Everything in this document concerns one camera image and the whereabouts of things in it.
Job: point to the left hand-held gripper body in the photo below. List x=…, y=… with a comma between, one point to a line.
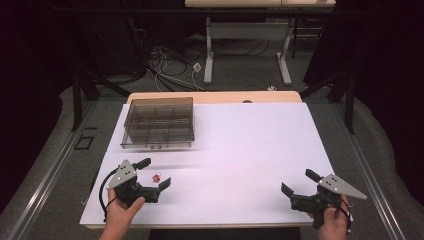
x=125, y=176

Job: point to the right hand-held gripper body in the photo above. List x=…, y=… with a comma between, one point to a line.
x=320, y=201

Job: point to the small red and white object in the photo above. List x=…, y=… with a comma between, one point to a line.
x=156, y=177

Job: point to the person's right hand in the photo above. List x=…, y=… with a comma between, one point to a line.
x=335, y=223

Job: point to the person's left hand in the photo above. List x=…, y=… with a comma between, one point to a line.
x=118, y=213

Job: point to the clear brown compartment box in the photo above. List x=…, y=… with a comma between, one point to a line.
x=159, y=121

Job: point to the white table sheet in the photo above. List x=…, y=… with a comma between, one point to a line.
x=233, y=160

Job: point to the black metal stand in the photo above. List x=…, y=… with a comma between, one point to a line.
x=340, y=93
x=83, y=93

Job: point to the white plug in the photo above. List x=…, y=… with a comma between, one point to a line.
x=271, y=88

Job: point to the dark curtain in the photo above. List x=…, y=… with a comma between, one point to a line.
x=30, y=83
x=383, y=83

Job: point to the white-legged desk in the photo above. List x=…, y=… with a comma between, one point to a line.
x=246, y=30

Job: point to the metal floor rail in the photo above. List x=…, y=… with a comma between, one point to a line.
x=50, y=173
x=370, y=180

